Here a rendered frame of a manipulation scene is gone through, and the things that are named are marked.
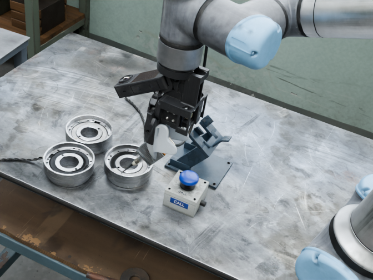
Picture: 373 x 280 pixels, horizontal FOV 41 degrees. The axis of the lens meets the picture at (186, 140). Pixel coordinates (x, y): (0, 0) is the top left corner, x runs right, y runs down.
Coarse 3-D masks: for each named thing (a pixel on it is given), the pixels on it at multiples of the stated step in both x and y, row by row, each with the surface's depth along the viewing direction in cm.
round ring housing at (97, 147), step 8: (72, 120) 114; (80, 120) 116; (88, 120) 117; (96, 120) 117; (104, 120) 116; (72, 128) 114; (80, 128) 114; (88, 128) 115; (96, 128) 115; (112, 128) 114; (80, 136) 112; (88, 136) 116; (96, 136) 112; (112, 136) 114; (88, 144) 109; (96, 144) 109; (104, 144) 111; (96, 152) 112
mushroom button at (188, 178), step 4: (184, 172) 101; (188, 172) 101; (192, 172) 101; (180, 176) 100; (184, 176) 100; (188, 176) 100; (192, 176) 100; (196, 176) 100; (180, 180) 100; (184, 180) 99; (188, 180) 99; (192, 180) 99; (196, 180) 100; (184, 184) 99; (188, 184) 99; (192, 184) 99
